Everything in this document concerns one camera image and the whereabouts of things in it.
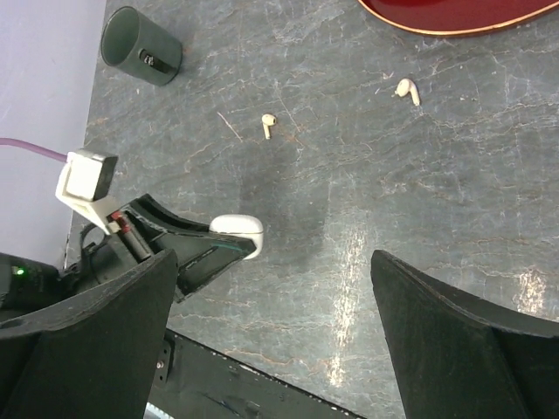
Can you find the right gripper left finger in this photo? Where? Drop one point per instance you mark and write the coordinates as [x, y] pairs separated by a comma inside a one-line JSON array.
[[92, 355]]

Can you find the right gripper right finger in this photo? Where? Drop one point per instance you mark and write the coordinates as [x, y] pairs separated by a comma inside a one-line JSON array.
[[456, 355]]

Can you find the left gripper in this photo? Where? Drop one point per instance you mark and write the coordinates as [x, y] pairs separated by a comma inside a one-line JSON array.
[[147, 228]]

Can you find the white charging case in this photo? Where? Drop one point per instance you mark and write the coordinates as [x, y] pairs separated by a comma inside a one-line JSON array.
[[243, 226]]

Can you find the beige earbud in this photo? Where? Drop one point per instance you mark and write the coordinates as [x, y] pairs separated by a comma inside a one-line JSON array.
[[407, 87], [268, 120]]

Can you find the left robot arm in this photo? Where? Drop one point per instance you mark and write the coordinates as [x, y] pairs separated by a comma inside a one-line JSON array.
[[28, 286]]

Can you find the dark green mug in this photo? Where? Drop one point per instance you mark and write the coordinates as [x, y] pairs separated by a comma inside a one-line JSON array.
[[133, 44]]

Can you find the red round tray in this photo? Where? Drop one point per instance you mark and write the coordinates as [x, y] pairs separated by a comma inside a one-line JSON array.
[[452, 18]]

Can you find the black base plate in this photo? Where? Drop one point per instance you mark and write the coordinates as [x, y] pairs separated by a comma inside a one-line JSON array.
[[195, 381]]

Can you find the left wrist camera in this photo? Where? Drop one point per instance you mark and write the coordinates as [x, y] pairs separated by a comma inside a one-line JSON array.
[[84, 185]]

